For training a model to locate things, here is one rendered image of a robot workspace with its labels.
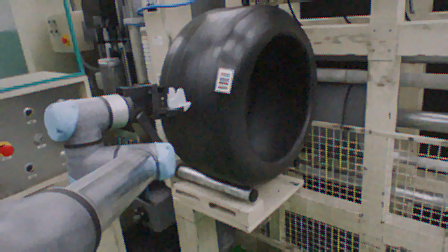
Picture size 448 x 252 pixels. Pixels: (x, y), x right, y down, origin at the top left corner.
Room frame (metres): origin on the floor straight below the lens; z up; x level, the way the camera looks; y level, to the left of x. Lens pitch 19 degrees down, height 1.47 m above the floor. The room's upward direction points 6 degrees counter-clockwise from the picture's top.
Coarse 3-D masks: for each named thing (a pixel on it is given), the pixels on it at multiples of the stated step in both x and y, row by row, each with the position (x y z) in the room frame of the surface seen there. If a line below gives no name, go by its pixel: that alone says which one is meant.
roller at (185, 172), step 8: (184, 168) 1.15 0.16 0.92; (184, 176) 1.13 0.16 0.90; (192, 176) 1.10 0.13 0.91; (200, 176) 1.08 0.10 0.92; (208, 176) 1.07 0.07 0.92; (208, 184) 1.05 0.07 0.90; (216, 184) 1.02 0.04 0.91; (224, 184) 1.01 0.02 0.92; (232, 184) 0.99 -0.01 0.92; (224, 192) 1.01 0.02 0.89; (232, 192) 0.98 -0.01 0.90; (240, 192) 0.96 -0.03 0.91; (248, 192) 0.94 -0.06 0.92; (256, 192) 0.95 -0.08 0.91; (248, 200) 0.94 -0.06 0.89
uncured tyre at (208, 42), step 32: (192, 32) 1.02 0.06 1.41; (224, 32) 0.94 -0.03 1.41; (256, 32) 0.95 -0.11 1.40; (288, 32) 1.06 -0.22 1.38; (192, 64) 0.93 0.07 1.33; (224, 64) 0.88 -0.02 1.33; (256, 64) 1.39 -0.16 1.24; (288, 64) 1.31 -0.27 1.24; (192, 96) 0.89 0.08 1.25; (224, 96) 0.86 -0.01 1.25; (256, 96) 1.38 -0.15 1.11; (288, 96) 1.31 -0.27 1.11; (192, 128) 0.89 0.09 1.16; (224, 128) 0.85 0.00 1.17; (256, 128) 1.33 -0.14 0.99; (288, 128) 1.25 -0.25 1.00; (192, 160) 0.95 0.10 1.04; (224, 160) 0.86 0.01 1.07; (256, 160) 0.91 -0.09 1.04; (288, 160) 1.04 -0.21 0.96
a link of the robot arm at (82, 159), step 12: (72, 144) 0.63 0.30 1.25; (84, 144) 0.63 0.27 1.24; (96, 144) 0.64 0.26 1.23; (72, 156) 0.62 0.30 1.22; (84, 156) 0.62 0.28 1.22; (96, 156) 0.63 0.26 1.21; (108, 156) 0.62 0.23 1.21; (72, 168) 0.62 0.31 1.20; (84, 168) 0.62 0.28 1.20; (96, 168) 0.61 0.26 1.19; (72, 180) 0.62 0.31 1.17
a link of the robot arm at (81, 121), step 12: (48, 108) 0.64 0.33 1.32; (60, 108) 0.63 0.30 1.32; (72, 108) 0.64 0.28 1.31; (84, 108) 0.65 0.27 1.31; (96, 108) 0.67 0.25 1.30; (108, 108) 0.68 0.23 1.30; (48, 120) 0.63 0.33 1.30; (60, 120) 0.61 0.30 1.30; (72, 120) 0.62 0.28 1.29; (84, 120) 0.64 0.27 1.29; (96, 120) 0.66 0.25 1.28; (108, 120) 0.68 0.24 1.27; (48, 132) 0.64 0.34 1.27; (60, 132) 0.61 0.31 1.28; (72, 132) 0.62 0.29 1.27; (84, 132) 0.63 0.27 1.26; (96, 132) 0.65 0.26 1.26
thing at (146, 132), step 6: (138, 114) 0.75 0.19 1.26; (138, 120) 0.75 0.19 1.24; (144, 120) 0.76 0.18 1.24; (132, 126) 0.78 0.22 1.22; (138, 126) 0.76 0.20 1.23; (144, 126) 0.75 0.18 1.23; (150, 126) 0.77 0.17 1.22; (138, 132) 0.78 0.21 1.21; (144, 132) 0.76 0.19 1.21; (150, 132) 0.76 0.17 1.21; (156, 132) 0.78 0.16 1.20; (144, 138) 0.78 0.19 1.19; (150, 138) 0.76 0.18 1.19; (156, 138) 0.77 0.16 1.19
